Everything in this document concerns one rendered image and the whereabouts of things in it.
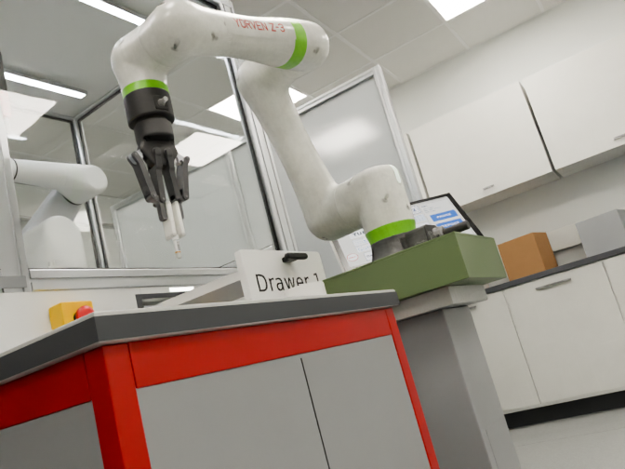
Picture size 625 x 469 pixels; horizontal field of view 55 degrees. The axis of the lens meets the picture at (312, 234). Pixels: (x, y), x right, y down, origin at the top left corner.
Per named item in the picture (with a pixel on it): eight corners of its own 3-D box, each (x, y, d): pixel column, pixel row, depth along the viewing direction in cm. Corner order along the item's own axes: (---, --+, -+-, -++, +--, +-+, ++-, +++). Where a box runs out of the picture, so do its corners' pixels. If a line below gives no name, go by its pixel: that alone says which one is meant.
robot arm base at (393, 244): (481, 236, 146) (472, 213, 147) (458, 235, 134) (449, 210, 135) (389, 271, 160) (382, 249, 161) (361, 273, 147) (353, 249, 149)
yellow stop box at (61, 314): (100, 334, 120) (94, 299, 121) (68, 337, 114) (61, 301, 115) (85, 340, 122) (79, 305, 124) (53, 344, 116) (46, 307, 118)
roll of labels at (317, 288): (282, 315, 101) (276, 292, 101) (299, 314, 107) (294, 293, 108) (320, 303, 98) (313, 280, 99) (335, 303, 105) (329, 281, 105)
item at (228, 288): (319, 292, 142) (312, 267, 143) (249, 297, 121) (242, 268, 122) (200, 335, 162) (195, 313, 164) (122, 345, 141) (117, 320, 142)
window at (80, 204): (284, 269, 190) (216, 6, 211) (24, 271, 119) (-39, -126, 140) (282, 269, 190) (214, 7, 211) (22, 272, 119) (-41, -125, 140)
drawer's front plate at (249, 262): (331, 296, 142) (319, 251, 145) (252, 302, 118) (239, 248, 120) (325, 298, 143) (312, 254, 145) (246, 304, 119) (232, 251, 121)
